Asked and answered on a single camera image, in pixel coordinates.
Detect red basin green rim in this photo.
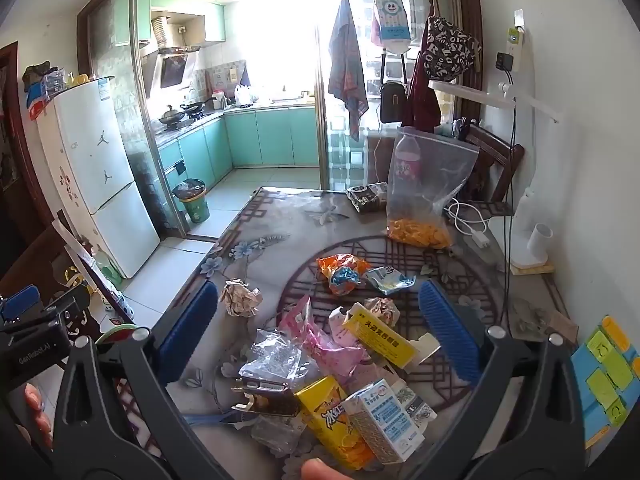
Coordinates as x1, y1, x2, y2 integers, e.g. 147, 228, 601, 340
95, 324, 151, 348

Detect clear plastic wrapper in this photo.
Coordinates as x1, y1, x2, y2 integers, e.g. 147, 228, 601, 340
237, 329, 303, 386

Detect orange snack wrapper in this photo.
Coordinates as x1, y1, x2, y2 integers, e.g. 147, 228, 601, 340
316, 254, 373, 297

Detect clear zip bag orange snacks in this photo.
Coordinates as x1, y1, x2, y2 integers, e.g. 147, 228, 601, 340
382, 127, 480, 250

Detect clear plastic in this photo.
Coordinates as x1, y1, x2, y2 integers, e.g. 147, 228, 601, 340
250, 415, 306, 456

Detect black white patterned bag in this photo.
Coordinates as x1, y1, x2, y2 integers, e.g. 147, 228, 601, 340
424, 15, 481, 83

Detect clear plastic box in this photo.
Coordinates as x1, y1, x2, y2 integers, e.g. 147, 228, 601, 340
42, 67, 68, 93

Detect brown wooden chair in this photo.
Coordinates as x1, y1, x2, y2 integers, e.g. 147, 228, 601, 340
452, 117, 526, 211

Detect teal kitchen base cabinets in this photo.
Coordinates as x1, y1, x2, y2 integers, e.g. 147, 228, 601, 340
155, 105, 321, 196

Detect paper ball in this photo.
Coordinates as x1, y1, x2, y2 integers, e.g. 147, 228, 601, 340
219, 280, 263, 318
362, 297, 401, 328

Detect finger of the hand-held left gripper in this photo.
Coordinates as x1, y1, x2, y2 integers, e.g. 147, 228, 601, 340
0, 284, 92, 331

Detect person's left hand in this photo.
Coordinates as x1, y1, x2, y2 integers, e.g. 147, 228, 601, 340
22, 382, 53, 451

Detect green trash bin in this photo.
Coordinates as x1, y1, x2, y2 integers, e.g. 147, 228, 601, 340
171, 179, 211, 224

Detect blue green toy board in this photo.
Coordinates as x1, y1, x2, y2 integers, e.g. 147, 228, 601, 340
570, 315, 640, 451

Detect green detergent bottle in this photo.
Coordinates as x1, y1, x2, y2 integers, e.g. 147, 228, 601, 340
92, 247, 123, 288

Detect white milk carton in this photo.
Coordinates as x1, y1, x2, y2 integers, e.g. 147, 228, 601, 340
342, 379, 438, 465

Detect white desk lamp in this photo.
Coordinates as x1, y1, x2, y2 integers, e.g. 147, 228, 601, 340
429, 79, 566, 268

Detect yellow plastic toy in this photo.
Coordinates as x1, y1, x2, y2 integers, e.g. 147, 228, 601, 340
62, 265, 93, 293

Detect black shoulder bag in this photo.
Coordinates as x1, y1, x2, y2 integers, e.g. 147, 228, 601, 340
379, 50, 408, 125

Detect dark carved wooden chair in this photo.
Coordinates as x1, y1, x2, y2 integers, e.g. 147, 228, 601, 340
0, 217, 137, 328

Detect yellow medicine box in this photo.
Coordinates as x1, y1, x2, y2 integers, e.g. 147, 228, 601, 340
341, 302, 420, 370

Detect clear plastic water bottle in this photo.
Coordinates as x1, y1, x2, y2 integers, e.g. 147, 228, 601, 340
392, 135, 423, 181

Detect black range hood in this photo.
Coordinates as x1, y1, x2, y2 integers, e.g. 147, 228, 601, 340
159, 45, 201, 90

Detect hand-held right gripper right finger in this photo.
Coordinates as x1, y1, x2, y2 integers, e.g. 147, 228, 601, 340
417, 280, 586, 480

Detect black power cable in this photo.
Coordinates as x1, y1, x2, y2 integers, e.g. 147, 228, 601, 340
500, 67, 518, 311

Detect person's right hand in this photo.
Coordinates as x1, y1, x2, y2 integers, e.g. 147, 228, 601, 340
301, 457, 347, 480

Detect teal kitchen wall cabinets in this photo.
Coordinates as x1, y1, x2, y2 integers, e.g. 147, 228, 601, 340
114, 0, 226, 46

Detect blue red packet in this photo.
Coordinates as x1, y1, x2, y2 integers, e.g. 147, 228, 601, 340
25, 82, 56, 121

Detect yellow drink carton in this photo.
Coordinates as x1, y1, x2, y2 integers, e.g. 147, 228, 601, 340
295, 376, 376, 471

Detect dark red garment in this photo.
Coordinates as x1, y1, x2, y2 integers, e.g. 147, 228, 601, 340
400, 5, 442, 133

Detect metal wok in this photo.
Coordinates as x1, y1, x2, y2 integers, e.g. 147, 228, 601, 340
159, 105, 188, 128

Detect white charger with cable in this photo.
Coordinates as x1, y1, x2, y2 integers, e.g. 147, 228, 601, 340
445, 199, 493, 248

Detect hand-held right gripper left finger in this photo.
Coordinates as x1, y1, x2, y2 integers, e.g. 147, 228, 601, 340
50, 280, 236, 480

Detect pink plastic wrapper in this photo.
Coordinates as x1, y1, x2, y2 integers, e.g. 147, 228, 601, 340
277, 295, 368, 386

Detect hanging smiley face pack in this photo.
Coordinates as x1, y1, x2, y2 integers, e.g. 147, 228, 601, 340
372, 0, 412, 53

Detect blue hanging towel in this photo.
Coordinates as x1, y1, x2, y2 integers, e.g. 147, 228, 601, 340
327, 0, 370, 143

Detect white refrigerator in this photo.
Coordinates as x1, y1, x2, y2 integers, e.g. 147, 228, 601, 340
37, 76, 162, 280

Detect white wall power strip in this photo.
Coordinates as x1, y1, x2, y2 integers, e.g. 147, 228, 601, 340
502, 27, 526, 71

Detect dark wooden door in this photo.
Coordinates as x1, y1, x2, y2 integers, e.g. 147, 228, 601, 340
0, 42, 41, 241

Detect light blue wrapper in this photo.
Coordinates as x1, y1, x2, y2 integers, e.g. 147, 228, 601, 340
364, 266, 417, 296

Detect dark brown wrapper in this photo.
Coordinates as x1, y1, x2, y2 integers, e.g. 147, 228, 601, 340
230, 379, 301, 418

